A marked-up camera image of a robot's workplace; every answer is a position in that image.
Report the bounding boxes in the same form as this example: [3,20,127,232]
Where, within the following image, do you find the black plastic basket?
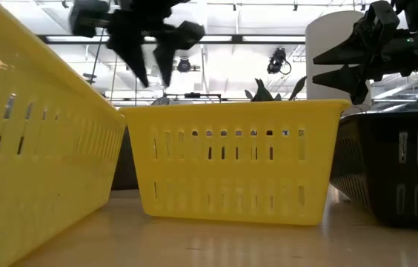
[329,110,418,229]

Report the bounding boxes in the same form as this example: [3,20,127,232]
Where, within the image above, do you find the black ceiling camera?
[267,47,292,76]

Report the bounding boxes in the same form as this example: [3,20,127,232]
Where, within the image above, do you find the green snake plant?
[245,76,308,103]

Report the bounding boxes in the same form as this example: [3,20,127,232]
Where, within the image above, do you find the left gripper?
[68,0,206,89]

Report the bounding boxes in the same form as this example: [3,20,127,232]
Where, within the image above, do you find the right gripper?
[311,0,402,106]

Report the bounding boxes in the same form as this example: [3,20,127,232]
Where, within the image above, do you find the large yellow plastic basket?
[0,0,127,267]

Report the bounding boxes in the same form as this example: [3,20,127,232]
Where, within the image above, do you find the white shade table lamp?
[305,10,373,116]

